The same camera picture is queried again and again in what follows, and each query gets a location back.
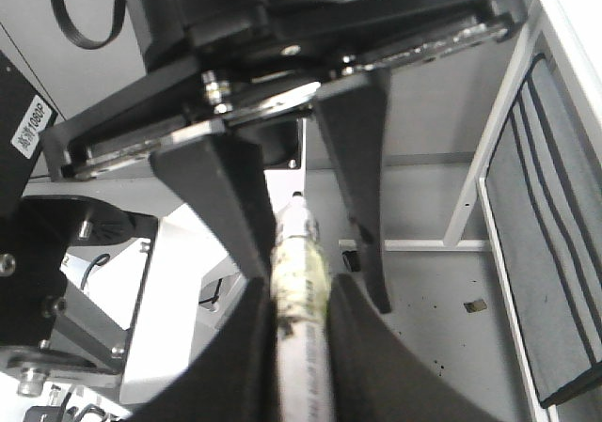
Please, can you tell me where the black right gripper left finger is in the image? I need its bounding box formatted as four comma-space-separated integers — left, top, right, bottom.
131, 278, 278, 421

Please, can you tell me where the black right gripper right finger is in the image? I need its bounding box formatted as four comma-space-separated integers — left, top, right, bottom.
327, 274, 497, 421

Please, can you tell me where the white whiteboard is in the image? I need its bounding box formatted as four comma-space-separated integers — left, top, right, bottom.
0, 0, 602, 422

